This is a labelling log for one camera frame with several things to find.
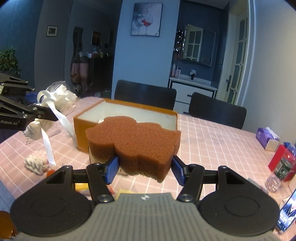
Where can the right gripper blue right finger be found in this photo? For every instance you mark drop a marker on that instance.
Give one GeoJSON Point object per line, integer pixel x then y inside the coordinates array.
{"type": "Point", "coordinates": [180, 170]}

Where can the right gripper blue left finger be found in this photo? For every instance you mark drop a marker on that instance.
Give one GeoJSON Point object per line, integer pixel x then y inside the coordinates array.
{"type": "Point", "coordinates": [110, 169]}

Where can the brown bear-shaped sponge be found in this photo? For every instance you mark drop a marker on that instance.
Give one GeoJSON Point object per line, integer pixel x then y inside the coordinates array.
{"type": "Point", "coordinates": [142, 148]}

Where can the clear bag with white ribbon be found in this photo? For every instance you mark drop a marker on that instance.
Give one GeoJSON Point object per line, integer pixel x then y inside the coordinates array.
{"type": "Point", "coordinates": [60, 100]}

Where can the pink white crochet toy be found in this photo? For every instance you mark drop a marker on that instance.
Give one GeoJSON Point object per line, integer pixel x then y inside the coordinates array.
{"type": "Point", "coordinates": [37, 162]}

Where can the pink checked tablecloth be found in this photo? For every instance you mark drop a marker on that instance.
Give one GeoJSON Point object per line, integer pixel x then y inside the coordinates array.
{"type": "Point", "coordinates": [202, 142]}

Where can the green potted plant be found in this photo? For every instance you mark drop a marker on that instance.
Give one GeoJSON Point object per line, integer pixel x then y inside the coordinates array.
{"type": "Point", "coordinates": [9, 63]}

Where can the orange storage box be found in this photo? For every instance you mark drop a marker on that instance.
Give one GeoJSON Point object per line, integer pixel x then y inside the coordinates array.
{"type": "Point", "coordinates": [93, 110]}

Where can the right black chair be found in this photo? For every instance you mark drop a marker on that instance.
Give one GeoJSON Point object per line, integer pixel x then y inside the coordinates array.
{"type": "Point", "coordinates": [217, 111]}

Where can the black chair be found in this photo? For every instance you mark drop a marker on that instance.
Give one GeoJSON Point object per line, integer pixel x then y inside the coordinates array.
{"type": "Point", "coordinates": [160, 97]}
{"type": "Point", "coordinates": [217, 111]}

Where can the left black chair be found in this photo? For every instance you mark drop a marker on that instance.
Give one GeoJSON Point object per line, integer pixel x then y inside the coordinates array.
{"type": "Point", "coordinates": [160, 97]}

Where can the white vanity cabinet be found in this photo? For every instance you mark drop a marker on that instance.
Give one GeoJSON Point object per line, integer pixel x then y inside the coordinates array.
{"type": "Point", "coordinates": [185, 87]}

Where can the purple tissue pack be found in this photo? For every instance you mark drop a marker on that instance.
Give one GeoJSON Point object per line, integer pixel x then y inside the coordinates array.
{"type": "Point", "coordinates": [268, 138]}

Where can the red box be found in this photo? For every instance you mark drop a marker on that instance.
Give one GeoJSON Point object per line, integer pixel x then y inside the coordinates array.
{"type": "Point", "coordinates": [274, 161]}

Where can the clear plastic water bottle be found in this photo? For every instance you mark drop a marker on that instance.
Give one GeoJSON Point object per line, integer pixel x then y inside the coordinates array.
{"type": "Point", "coordinates": [282, 169]}

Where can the smartphone on stand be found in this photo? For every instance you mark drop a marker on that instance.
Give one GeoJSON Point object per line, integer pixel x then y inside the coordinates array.
{"type": "Point", "coordinates": [287, 214]}

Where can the white glass panel door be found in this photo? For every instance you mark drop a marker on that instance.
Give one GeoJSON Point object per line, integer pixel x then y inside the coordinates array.
{"type": "Point", "coordinates": [237, 51]}

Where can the small framed wall picture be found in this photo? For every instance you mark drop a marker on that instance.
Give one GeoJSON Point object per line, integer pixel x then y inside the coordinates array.
{"type": "Point", "coordinates": [52, 31]}

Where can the wall mirror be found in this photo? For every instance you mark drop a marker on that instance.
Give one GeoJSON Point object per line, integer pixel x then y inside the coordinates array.
{"type": "Point", "coordinates": [198, 45]}

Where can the wine glass wall picture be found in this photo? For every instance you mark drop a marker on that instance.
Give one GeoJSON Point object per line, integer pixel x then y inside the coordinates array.
{"type": "Point", "coordinates": [146, 19]}

